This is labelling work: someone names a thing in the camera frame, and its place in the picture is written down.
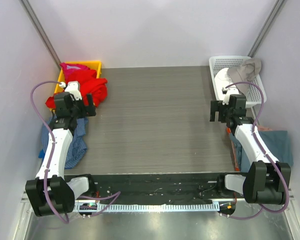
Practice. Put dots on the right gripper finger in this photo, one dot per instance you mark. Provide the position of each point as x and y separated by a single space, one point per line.
213 109
221 110

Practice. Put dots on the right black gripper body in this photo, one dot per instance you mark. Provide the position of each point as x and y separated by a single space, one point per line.
221 112

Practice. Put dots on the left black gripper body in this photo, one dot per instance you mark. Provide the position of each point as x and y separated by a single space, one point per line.
83 107

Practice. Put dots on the red t shirt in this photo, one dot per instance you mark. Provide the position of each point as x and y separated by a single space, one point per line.
90 84

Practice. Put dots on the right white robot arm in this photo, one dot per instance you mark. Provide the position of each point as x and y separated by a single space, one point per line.
267 181

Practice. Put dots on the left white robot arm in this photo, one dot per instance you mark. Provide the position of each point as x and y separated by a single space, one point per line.
49 188

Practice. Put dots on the white shirt in basket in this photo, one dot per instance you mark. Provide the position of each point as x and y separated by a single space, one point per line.
221 80

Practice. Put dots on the blue checkered shirt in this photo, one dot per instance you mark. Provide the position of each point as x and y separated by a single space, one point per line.
77 148

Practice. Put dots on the yellow plastic bin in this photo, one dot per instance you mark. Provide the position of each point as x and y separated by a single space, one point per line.
93 65

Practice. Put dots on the grey shirt in basket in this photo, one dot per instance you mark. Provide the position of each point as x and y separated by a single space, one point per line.
246 72

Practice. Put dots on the pink t shirt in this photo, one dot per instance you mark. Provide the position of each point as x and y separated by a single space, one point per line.
69 68

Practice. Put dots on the teal folded t shirt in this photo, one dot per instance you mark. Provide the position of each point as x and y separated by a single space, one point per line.
279 144

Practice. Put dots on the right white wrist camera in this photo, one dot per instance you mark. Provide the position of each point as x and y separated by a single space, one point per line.
227 92

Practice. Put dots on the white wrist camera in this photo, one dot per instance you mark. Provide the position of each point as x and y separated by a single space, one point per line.
227 92
73 87

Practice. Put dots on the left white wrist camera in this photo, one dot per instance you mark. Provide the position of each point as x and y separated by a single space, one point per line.
73 87

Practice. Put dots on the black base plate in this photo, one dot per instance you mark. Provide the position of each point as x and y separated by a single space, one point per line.
164 188

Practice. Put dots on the white slotted cable duct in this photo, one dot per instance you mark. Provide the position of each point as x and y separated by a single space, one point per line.
88 207

